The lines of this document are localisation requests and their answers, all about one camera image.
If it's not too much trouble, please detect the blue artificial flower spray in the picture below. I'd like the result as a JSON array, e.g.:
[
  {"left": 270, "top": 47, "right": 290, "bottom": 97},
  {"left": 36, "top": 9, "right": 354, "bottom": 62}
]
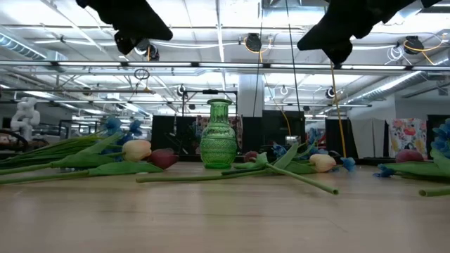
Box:
[
  {"left": 372, "top": 117, "right": 450, "bottom": 183},
  {"left": 221, "top": 126, "right": 357, "bottom": 176},
  {"left": 0, "top": 116, "right": 144, "bottom": 169}
]

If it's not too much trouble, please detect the dark red artificial tulip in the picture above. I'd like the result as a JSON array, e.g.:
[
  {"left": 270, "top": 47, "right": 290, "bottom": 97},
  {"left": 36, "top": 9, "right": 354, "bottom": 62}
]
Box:
[
  {"left": 395, "top": 149, "right": 425, "bottom": 164},
  {"left": 0, "top": 148, "right": 180, "bottom": 186},
  {"left": 221, "top": 150, "right": 340, "bottom": 196}
]

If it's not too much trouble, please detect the green glass vase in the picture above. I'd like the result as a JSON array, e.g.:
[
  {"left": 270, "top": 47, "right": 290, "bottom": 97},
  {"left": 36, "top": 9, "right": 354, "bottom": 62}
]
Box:
[{"left": 199, "top": 98, "right": 238, "bottom": 169}]

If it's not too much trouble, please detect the black partition panel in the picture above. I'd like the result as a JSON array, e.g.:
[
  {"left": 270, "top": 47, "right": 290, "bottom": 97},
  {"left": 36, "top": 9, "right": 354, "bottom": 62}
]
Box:
[
  {"left": 150, "top": 115, "right": 198, "bottom": 155},
  {"left": 325, "top": 118, "right": 359, "bottom": 159},
  {"left": 241, "top": 110, "right": 307, "bottom": 157}
]

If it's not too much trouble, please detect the white hanging cloth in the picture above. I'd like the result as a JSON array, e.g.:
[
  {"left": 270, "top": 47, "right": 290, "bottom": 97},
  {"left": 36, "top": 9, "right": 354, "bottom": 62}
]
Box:
[{"left": 349, "top": 117, "right": 387, "bottom": 159}]

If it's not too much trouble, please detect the white pillar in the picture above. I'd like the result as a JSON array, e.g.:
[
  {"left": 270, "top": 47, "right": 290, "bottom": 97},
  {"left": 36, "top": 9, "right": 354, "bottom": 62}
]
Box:
[{"left": 238, "top": 73, "right": 265, "bottom": 119}]

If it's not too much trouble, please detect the long ceiling light bar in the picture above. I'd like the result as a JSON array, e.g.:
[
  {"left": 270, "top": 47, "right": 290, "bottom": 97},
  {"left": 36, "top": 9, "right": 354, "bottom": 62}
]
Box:
[{"left": 0, "top": 60, "right": 450, "bottom": 71}]

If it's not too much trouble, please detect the bright floral patterned cloth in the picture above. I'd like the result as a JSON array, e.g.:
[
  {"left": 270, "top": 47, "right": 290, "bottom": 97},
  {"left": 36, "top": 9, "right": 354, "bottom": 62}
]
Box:
[{"left": 385, "top": 118, "right": 429, "bottom": 159}]

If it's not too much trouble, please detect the dark floral cloth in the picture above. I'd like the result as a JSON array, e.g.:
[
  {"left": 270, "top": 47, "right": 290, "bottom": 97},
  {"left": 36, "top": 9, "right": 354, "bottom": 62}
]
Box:
[{"left": 194, "top": 115, "right": 244, "bottom": 154}]

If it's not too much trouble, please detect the long black cable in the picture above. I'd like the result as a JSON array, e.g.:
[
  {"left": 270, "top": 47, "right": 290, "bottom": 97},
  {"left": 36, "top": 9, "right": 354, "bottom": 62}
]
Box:
[{"left": 284, "top": 0, "right": 302, "bottom": 114}]

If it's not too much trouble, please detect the yellow cable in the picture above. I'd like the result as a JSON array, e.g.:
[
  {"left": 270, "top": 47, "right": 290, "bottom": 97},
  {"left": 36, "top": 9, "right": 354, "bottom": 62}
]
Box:
[{"left": 329, "top": 62, "right": 347, "bottom": 159}]

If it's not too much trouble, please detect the silver ventilation duct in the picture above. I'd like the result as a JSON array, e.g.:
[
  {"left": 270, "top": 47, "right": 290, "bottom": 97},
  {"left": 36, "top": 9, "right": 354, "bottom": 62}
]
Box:
[
  {"left": 0, "top": 32, "right": 68, "bottom": 63},
  {"left": 346, "top": 48, "right": 450, "bottom": 105}
]

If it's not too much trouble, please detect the hanging black cable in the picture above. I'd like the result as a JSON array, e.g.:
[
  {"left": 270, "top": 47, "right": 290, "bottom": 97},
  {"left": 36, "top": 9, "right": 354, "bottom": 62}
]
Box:
[{"left": 252, "top": 0, "right": 265, "bottom": 117}]

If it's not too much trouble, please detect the black gantry frame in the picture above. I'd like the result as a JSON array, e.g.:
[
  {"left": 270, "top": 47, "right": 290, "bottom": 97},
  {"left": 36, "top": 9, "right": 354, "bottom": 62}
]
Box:
[{"left": 181, "top": 89, "right": 239, "bottom": 117}]

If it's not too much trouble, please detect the black aluminium table frame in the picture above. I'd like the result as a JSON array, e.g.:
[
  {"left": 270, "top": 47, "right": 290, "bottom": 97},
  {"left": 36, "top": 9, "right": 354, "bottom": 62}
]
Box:
[{"left": 150, "top": 153, "right": 398, "bottom": 166}]

